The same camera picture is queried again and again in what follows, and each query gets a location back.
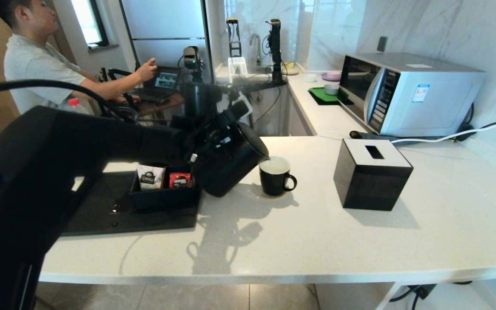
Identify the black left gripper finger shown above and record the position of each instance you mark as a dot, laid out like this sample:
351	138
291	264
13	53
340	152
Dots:
199	154
220	134

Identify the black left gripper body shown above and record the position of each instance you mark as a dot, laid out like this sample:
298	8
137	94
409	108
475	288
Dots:
196	116

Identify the black electric kettle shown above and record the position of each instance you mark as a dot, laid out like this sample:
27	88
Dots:
230	172

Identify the black jointed control arm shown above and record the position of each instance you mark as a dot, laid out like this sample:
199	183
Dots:
119	73

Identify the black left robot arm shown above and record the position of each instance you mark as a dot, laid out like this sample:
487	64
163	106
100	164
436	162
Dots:
37	172

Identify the black jointed arm white joint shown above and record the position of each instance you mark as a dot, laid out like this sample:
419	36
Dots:
274	47

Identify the white tea bag packet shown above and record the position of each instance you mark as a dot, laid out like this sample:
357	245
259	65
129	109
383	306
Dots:
151	177

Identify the red drink packet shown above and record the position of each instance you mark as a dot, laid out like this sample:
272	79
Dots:
180	180

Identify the black laptop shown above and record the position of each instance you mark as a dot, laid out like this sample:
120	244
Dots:
166	82

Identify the black organizer box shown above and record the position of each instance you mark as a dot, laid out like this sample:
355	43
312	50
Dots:
162	200

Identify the white plastic basket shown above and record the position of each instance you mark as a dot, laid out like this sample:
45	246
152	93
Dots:
238	71

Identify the round translucent coaster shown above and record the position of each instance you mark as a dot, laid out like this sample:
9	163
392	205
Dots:
255	189

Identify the black platform stand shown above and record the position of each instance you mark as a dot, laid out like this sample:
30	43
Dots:
269	86

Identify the black mug white inside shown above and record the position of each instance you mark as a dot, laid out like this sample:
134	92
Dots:
274	183

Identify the black serving tray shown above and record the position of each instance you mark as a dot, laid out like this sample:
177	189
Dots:
144	221

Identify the chrome faucet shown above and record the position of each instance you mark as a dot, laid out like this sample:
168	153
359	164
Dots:
254	41

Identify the silver refrigerator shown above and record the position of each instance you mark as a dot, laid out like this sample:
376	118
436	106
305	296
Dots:
166	26

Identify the small white bowl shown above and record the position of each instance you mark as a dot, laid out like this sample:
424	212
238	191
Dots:
311	79

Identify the green tray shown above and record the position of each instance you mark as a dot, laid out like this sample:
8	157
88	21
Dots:
321	97

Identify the small pale bowl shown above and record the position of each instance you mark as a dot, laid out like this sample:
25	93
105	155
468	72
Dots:
331	90

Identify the clear red-capped water bottle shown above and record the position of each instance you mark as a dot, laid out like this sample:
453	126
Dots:
74	102

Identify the purple plate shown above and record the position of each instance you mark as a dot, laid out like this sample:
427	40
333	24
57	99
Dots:
332	76

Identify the black framed window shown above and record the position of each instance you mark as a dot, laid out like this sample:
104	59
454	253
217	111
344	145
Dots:
86	21

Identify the black tissue box white top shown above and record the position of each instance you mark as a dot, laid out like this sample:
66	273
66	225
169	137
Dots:
373	185

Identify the man in grey shirt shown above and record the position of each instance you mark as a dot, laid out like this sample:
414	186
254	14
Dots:
32	64

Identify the silver microwave oven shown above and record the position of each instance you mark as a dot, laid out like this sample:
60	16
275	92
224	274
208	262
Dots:
429	99

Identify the black camera on stand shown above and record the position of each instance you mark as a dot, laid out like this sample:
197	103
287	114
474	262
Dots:
192	58

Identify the dark wall socket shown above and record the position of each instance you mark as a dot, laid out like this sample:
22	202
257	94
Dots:
382	45

